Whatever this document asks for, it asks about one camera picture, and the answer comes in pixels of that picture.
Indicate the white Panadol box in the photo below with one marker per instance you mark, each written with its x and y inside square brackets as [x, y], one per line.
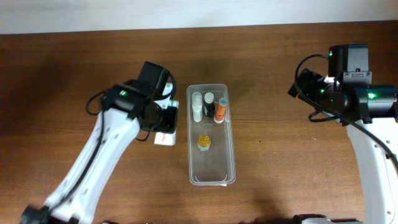
[165, 139]

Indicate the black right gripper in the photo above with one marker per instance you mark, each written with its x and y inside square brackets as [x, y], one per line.
[314, 81]

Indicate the gold lid small jar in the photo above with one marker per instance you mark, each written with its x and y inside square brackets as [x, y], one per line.
[204, 142]

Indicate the orange tablet tube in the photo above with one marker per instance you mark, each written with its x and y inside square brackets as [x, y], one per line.
[221, 110]

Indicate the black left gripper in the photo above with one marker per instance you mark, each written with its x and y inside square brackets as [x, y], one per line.
[169, 125]

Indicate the clear plastic container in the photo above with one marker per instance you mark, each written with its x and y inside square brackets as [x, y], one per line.
[215, 166]

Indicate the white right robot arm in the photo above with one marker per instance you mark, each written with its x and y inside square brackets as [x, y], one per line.
[371, 126]

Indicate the white pump bottle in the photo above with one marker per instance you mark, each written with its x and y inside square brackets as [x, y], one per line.
[197, 106]

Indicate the dark bottle white cap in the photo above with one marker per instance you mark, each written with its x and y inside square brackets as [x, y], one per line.
[209, 104]

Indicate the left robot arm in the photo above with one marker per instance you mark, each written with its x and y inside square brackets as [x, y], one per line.
[143, 104]

